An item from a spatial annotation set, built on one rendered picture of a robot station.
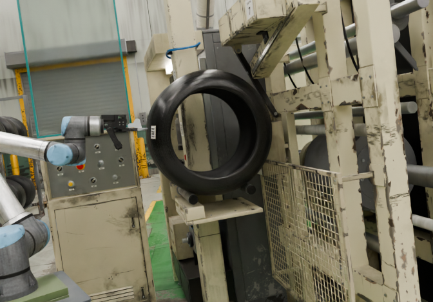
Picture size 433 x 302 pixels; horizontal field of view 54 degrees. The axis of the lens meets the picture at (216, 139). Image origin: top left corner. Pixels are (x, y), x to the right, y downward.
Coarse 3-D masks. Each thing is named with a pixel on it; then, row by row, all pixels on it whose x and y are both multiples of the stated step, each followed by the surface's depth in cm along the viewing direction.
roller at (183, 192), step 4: (180, 188) 222; (180, 192) 218; (184, 192) 209; (188, 192) 204; (184, 196) 206; (188, 196) 197; (192, 196) 195; (196, 196) 195; (188, 200) 196; (192, 200) 195; (196, 200) 195; (192, 204) 195
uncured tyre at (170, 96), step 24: (192, 72) 199; (216, 72) 199; (168, 96) 192; (216, 96) 226; (240, 96) 198; (168, 120) 191; (240, 120) 228; (264, 120) 202; (168, 144) 191; (240, 144) 229; (264, 144) 202; (168, 168) 193; (216, 168) 228; (240, 168) 200; (192, 192) 199; (216, 192) 199
